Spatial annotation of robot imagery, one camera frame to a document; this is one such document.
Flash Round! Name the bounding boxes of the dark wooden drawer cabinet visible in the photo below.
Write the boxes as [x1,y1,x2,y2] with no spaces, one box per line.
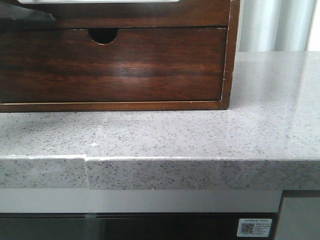
[0,0,240,113]

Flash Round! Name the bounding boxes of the white QR code sticker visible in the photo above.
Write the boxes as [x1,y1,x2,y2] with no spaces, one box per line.
[236,218,273,238]

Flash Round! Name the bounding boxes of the white pleated curtain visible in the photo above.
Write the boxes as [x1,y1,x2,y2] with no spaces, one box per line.
[236,0,320,52]

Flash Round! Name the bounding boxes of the grey cabinet panel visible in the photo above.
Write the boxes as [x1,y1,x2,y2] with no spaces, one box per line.
[275,190,320,240]

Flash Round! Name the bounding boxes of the black glass appliance door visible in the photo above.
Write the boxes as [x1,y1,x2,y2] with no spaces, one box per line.
[0,212,278,240]

